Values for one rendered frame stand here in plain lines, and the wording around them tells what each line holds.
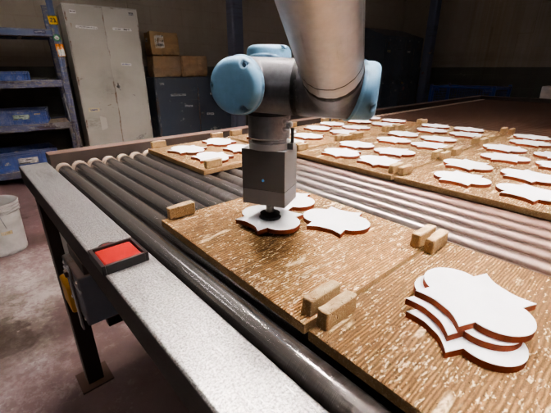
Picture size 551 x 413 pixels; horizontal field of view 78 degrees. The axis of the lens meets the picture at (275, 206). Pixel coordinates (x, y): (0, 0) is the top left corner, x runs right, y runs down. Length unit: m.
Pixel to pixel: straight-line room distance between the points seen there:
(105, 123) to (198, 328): 4.56
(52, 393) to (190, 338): 1.39
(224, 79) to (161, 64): 4.79
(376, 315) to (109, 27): 4.74
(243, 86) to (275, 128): 0.14
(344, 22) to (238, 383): 0.36
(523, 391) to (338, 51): 0.37
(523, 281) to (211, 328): 0.45
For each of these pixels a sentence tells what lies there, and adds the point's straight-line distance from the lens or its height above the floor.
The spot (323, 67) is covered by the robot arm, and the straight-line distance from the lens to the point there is 0.37.
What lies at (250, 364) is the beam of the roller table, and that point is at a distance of 0.42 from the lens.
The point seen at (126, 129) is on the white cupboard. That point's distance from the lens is 5.00.
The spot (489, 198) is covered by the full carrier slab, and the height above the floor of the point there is 0.94.
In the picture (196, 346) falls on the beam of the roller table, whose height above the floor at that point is 0.92.
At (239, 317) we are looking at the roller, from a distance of 0.48.
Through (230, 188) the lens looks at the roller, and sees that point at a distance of 0.96.
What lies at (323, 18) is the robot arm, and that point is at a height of 1.26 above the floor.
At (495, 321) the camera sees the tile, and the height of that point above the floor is 0.97.
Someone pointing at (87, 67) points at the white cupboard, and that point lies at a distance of 4.89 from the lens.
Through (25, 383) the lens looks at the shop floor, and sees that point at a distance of 1.92.
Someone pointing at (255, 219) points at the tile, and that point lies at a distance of 0.66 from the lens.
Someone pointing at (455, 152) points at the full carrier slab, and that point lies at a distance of 1.36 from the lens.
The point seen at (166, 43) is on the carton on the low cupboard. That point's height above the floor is 1.53.
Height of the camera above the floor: 1.22
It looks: 22 degrees down
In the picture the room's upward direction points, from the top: straight up
